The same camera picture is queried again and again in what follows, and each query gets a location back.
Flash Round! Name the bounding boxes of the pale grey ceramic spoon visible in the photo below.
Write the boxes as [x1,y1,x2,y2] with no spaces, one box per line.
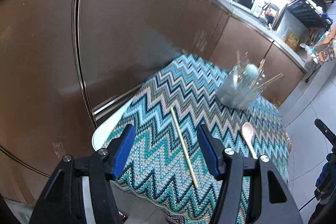
[244,63,259,84]

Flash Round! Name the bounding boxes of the brown kitchen base cabinets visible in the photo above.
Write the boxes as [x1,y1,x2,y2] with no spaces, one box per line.
[1,0,304,204]

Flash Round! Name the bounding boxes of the chrome kitchen faucet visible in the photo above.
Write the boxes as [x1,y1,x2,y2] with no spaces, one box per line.
[259,2,280,30]

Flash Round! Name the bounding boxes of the right blue white gloved hand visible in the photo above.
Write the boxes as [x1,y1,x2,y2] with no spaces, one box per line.
[314,153,335,201]

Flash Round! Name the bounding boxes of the zigzag knitted table cloth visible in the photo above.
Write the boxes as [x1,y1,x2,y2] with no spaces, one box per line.
[103,53,289,224]

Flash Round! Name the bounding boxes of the yellow detergent bottle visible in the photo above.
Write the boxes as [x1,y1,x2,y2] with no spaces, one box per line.
[285,32,299,51]

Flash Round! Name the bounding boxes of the black dish rack shelf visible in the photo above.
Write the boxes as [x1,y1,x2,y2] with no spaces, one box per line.
[286,0,335,31]

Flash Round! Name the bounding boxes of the white microwave oven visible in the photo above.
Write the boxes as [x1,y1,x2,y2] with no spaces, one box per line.
[229,0,262,14]

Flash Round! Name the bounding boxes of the clear wire utensil holder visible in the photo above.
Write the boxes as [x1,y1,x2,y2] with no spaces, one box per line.
[216,53,265,110]

